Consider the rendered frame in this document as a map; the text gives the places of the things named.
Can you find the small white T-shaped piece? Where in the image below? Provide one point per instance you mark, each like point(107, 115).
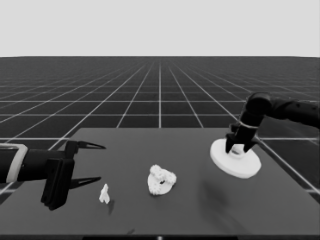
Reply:
point(103, 196)

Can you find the white round carrier with pins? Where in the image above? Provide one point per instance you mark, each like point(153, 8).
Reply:
point(164, 189)

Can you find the large thick white disc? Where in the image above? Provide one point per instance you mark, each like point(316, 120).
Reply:
point(240, 166)

